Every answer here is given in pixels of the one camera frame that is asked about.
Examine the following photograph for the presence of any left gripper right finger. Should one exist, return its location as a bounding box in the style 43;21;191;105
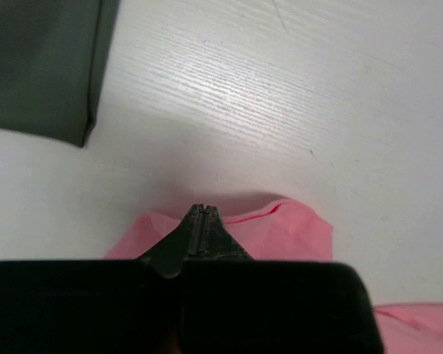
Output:
180;205;384;353

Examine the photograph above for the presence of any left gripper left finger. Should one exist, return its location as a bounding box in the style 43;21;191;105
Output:
0;204;205;353

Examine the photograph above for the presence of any folded dark grey t-shirt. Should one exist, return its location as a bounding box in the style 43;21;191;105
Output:
0;0;120;148

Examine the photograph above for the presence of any pink t-shirt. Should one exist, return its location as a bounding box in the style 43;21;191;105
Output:
106;199;443;353

